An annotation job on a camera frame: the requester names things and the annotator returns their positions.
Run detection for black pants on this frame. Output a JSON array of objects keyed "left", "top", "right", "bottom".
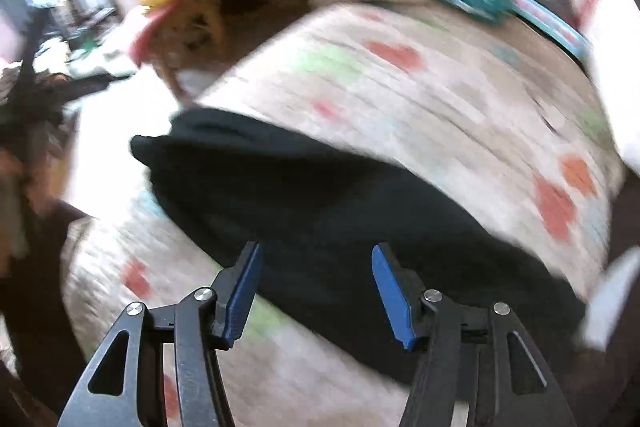
[{"left": 130, "top": 108, "right": 585, "bottom": 384}]

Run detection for pink cushion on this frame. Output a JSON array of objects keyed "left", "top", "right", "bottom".
[{"left": 128, "top": 1, "right": 179, "bottom": 67}]

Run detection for light blue flat box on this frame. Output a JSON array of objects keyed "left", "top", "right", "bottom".
[{"left": 510, "top": 0, "right": 589, "bottom": 62}]

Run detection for wooden chair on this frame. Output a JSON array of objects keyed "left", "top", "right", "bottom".
[{"left": 149, "top": 0, "right": 227, "bottom": 106}]

